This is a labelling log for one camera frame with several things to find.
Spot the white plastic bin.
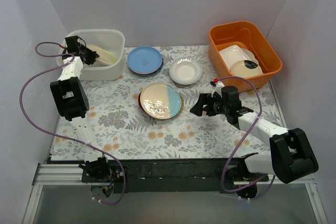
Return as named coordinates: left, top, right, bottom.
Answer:
left=58, top=29, right=125, bottom=81

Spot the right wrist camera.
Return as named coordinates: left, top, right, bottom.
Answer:
left=210, top=78, right=225, bottom=94

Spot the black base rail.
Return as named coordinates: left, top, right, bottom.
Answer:
left=79, top=158, right=269, bottom=194

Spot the white cup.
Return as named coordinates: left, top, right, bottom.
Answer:
left=271, top=122, right=282, bottom=127

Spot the cream plate with black mark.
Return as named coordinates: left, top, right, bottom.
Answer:
left=230, top=60, right=263, bottom=78

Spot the cream floral plate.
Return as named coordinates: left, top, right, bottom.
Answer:
left=87, top=44, right=118, bottom=67

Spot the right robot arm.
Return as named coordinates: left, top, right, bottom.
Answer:
left=190, top=86, right=319, bottom=184

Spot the orange plastic bin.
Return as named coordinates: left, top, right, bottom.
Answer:
left=208, top=21, right=282, bottom=89

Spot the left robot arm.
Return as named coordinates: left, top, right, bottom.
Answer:
left=50, top=35, right=112, bottom=182

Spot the cream and blue plate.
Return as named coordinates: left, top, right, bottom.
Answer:
left=140, top=83, right=179, bottom=119

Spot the white rectangular dish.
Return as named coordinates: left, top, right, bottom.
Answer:
left=219, top=45, right=256, bottom=69

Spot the floral table mat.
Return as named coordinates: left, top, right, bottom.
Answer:
left=51, top=45, right=291, bottom=161

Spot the red scalloped plate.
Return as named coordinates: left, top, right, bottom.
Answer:
left=138, top=94, right=144, bottom=111

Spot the blue round plate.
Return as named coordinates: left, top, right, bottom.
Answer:
left=127, top=46, right=163, bottom=72

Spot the white scalloped bowl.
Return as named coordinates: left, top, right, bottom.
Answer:
left=169, top=57, right=203, bottom=85

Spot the pink plate under blue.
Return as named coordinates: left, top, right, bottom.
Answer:
left=129, top=65, right=163, bottom=77

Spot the woven bamboo tray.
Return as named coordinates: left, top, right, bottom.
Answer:
left=154, top=94, right=184, bottom=120

